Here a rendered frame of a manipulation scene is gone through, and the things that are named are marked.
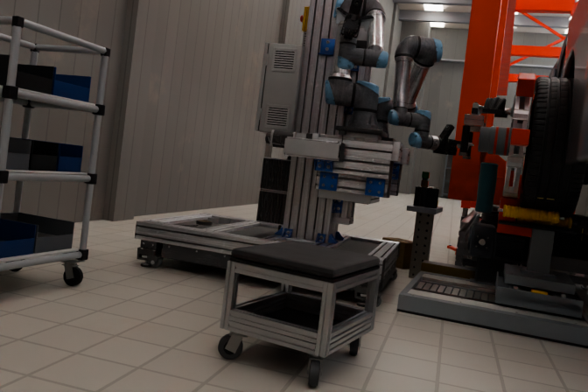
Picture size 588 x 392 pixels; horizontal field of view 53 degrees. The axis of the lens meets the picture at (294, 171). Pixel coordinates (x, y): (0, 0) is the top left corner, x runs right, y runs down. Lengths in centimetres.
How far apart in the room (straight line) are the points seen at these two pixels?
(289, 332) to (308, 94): 164
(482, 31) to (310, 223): 152
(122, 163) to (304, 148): 230
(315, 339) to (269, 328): 15
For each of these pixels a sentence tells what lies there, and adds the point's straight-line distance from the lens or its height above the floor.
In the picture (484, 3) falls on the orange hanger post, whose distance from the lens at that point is 368.
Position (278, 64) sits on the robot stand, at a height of 112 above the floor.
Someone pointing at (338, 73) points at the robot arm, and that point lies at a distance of 286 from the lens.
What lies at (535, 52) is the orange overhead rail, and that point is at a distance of 1231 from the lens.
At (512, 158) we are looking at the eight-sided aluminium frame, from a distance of 283.
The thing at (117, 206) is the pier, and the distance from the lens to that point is 479.
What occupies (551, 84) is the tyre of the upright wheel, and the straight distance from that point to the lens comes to 295.
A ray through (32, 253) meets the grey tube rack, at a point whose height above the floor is 15.
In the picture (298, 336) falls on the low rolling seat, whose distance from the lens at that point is 170.
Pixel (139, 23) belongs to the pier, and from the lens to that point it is 486.
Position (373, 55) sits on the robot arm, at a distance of 262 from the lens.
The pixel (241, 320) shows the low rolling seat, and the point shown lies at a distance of 179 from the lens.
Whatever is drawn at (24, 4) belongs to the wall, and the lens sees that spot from 399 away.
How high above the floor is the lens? 61
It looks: 1 degrees down
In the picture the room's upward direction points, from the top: 7 degrees clockwise
